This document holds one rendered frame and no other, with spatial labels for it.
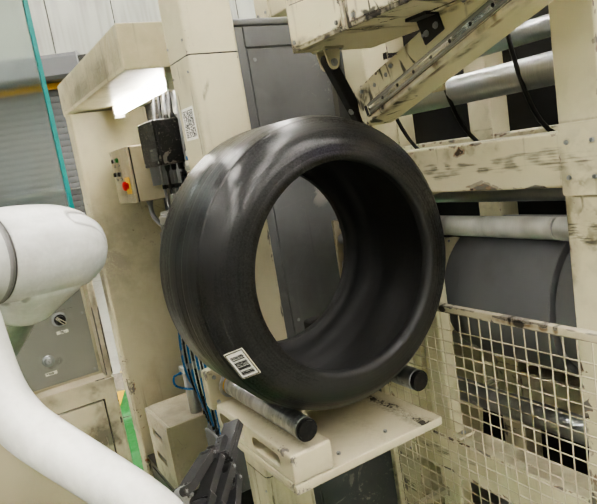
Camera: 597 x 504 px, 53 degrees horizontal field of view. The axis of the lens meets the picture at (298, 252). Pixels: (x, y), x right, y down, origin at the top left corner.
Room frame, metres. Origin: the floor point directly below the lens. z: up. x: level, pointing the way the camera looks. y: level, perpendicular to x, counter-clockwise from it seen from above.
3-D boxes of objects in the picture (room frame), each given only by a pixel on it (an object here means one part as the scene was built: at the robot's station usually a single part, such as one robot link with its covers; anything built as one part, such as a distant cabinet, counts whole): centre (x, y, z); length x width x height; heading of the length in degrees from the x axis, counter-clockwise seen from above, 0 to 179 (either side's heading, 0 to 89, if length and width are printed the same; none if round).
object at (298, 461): (1.19, 0.12, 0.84); 0.36 x 0.09 x 0.06; 30
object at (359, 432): (1.26, 0.00, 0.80); 0.37 x 0.36 x 0.02; 120
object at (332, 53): (1.51, -0.15, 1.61); 0.06 x 0.06 x 0.05; 30
